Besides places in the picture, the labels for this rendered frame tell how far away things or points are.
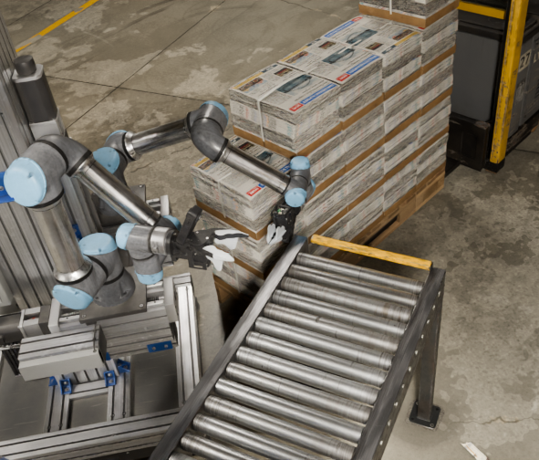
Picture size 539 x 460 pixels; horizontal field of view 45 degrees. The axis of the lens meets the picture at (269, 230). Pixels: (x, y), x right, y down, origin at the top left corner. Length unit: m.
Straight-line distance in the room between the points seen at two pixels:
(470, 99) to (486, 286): 1.23
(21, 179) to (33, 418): 1.30
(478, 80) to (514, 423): 1.98
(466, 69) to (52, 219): 2.74
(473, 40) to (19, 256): 2.66
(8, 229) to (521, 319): 2.22
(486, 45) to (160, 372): 2.44
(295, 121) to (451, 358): 1.25
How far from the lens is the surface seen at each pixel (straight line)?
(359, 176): 3.11
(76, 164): 1.92
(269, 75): 2.88
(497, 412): 2.91
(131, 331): 2.36
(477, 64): 3.98
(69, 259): 2.01
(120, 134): 2.67
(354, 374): 1.98
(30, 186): 1.82
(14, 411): 2.94
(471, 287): 3.35
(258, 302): 2.17
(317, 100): 2.68
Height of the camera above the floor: 2.36
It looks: 40 degrees down
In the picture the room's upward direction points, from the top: 8 degrees counter-clockwise
